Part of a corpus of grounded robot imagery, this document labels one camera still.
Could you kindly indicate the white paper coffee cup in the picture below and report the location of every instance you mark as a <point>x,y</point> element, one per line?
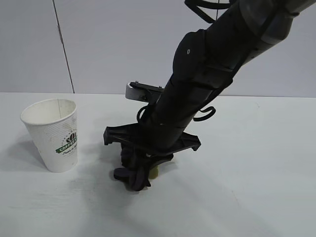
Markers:
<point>54,138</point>

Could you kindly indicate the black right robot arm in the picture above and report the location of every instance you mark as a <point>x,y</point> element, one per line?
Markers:
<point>197,61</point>

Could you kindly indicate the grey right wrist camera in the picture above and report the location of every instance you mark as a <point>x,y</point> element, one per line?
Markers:
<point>134,92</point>

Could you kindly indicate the brown coffee puddle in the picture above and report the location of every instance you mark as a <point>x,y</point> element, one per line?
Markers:
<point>154,173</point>

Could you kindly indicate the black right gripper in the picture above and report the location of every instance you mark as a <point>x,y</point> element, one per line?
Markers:
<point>163,140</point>

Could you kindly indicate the black purple cloth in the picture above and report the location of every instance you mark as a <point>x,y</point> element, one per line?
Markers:
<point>138,182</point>

